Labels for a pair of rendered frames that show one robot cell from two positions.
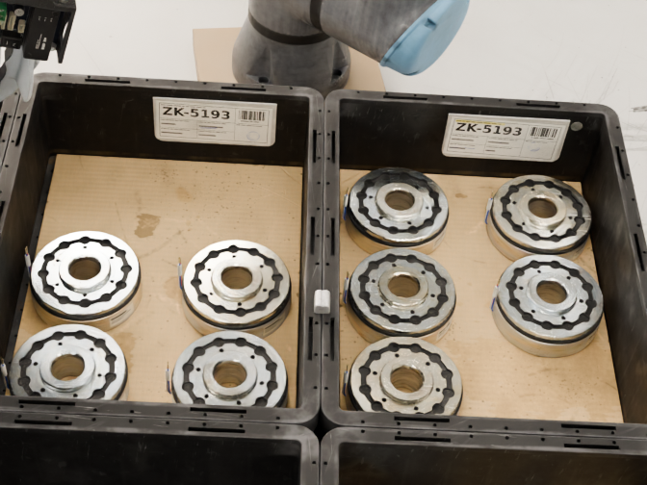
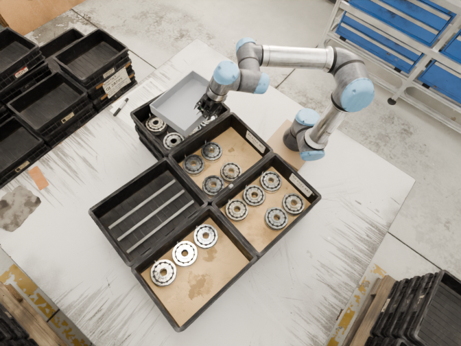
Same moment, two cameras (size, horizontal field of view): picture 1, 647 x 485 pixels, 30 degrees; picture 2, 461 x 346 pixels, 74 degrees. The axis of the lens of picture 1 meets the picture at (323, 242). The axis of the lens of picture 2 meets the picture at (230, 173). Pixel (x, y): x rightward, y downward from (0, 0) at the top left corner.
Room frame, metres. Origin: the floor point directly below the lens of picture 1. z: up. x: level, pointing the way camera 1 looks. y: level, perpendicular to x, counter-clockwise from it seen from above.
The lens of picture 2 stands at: (0.23, -0.37, 2.15)
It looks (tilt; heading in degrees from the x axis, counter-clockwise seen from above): 64 degrees down; 43
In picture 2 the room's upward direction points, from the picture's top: 10 degrees clockwise
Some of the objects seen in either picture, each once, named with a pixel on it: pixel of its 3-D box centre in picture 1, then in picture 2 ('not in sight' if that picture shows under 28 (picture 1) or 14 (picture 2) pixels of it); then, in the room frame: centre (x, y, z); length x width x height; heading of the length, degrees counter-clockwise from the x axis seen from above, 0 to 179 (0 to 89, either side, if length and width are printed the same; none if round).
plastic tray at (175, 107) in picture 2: not in sight; (188, 102); (0.69, 0.38, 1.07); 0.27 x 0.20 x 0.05; 13
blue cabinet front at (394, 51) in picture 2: not in sight; (387, 25); (2.60, 0.45, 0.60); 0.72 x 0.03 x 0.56; 103
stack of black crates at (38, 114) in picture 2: not in sight; (58, 114); (0.21, 1.33, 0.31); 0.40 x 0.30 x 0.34; 13
